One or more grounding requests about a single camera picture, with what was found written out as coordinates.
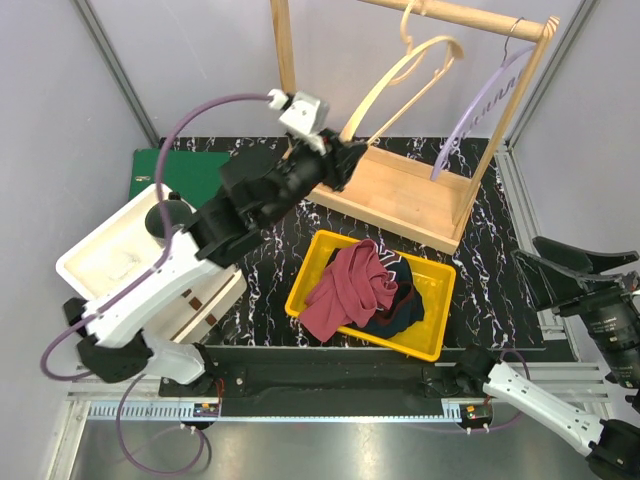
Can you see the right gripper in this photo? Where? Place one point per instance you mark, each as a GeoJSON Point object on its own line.
{"type": "Point", "coordinates": [549, 282]}

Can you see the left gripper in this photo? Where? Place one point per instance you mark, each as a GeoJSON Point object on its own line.
{"type": "Point", "coordinates": [339, 161]}

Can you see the wooden clothes hanger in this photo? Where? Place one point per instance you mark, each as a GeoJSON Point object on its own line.
{"type": "Point", "coordinates": [395, 85]}

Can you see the navy tank top maroon trim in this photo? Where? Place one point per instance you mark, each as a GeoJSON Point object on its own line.
{"type": "Point", "coordinates": [407, 307]}

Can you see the lilac plastic hanger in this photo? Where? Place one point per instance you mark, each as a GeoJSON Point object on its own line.
{"type": "Point", "coordinates": [482, 103]}

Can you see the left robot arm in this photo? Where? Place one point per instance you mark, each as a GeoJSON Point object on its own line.
{"type": "Point", "coordinates": [258, 188]}

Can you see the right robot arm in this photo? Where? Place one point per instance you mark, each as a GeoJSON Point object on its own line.
{"type": "Point", "coordinates": [609, 446]}

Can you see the wooden clothes rack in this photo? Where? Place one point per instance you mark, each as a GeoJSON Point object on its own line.
{"type": "Point", "coordinates": [424, 203]}

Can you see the yellow plastic tray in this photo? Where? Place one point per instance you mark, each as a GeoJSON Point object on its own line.
{"type": "Point", "coordinates": [432, 280]}

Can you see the green folder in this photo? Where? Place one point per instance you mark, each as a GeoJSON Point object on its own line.
{"type": "Point", "coordinates": [194, 175]}

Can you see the dark grey cup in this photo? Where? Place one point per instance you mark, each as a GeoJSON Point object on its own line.
{"type": "Point", "coordinates": [179, 213]}

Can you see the white wooden storage box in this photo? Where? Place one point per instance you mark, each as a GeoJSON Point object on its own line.
{"type": "Point", "coordinates": [121, 249]}

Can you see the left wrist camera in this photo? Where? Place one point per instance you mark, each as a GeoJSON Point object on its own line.
{"type": "Point", "coordinates": [303, 116]}

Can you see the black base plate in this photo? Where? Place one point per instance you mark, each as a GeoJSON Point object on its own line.
{"type": "Point", "coordinates": [332, 383]}

